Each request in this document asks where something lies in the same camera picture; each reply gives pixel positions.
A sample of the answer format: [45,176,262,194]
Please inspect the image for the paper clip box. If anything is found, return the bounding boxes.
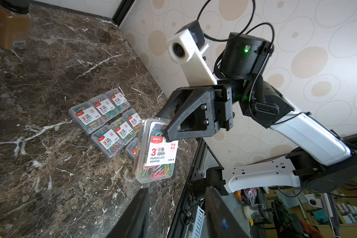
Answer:
[68,102,106,135]
[89,94,120,122]
[90,125,125,158]
[110,117,136,145]
[105,88,131,113]
[126,137,138,161]
[122,109,142,132]
[133,118,179,183]

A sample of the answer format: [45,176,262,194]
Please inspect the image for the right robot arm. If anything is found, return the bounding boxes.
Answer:
[158,30,357,194]

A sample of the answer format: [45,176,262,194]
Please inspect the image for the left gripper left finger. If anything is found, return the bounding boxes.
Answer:
[106,188,150,238]

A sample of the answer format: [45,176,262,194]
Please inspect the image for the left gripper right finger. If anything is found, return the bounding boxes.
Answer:
[205,187,250,238]

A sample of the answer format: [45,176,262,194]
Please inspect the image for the right spice jar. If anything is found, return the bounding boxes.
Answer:
[0,0,31,50]

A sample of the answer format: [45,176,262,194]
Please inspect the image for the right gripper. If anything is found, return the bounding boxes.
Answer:
[156,83,243,141]

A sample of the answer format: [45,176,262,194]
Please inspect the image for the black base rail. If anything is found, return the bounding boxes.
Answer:
[167,138,220,238]

